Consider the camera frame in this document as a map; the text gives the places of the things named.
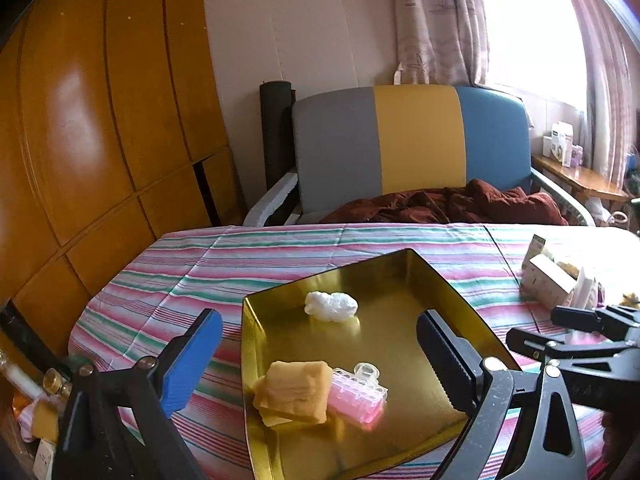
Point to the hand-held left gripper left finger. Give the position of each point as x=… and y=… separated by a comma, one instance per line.
x=192, y=360

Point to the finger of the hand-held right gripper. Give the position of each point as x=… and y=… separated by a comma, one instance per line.
x=580, y=317
x=535, y=342

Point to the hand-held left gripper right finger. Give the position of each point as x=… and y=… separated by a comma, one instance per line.
x=442, y=355

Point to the gold metal tray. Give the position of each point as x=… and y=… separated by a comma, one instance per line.
x=400, y=300

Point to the white plastic wad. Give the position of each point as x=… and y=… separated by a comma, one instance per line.
x=330, y=305

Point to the white cardboard box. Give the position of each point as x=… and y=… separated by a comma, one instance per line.
x=547, y=280

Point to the pink plastic hair clip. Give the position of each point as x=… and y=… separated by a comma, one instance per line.
x=355, y=395

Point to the yellow folded sponge cloth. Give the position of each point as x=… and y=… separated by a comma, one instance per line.
x=295, y=390

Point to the striped tablecloth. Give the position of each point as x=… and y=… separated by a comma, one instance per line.
x=250, y=260

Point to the glass jar with gold lid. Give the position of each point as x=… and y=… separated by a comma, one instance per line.
x=55, y=382

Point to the wooden side table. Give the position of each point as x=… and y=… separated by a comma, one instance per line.
x=585, y=177

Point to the brown blanket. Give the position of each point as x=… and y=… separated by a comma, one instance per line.
x=450, y=205

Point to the yellow box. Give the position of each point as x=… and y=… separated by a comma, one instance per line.
x=45, y=420

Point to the small purple container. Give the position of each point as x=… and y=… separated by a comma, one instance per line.
x=576, y=155

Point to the white carton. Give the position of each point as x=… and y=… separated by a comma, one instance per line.
x=560, y=142

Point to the grey yellow blue chair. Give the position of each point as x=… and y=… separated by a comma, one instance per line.
x=340, y=150

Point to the black rolled mat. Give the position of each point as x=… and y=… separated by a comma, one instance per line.
x=275, y=135

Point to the pink curtain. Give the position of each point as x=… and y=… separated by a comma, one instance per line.
x=605, y=60

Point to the wooden wardrobe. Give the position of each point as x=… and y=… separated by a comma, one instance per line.
x=100, y=110

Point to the patterned beige curtain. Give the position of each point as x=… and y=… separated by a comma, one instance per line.
x=430, y=20

